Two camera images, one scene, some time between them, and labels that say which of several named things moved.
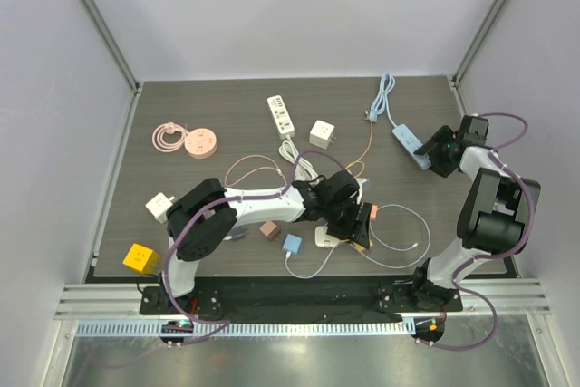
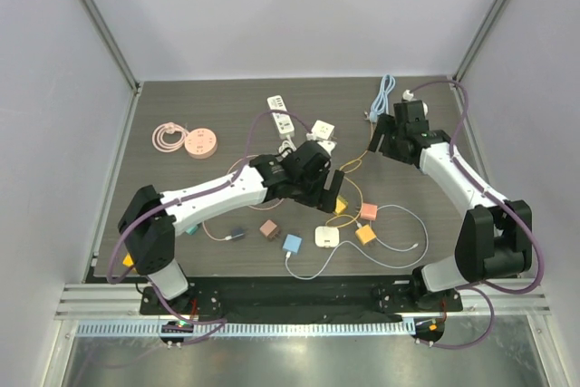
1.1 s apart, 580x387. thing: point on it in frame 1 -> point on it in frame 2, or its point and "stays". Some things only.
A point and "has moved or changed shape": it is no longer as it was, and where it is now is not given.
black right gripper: [435, 148] -> [390, 141]
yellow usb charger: [360, 247] has moved or changed shape
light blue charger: [293, 244] stays
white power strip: [281, 116] stays
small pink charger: [270, 229] stays
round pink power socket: [200, 142] stays
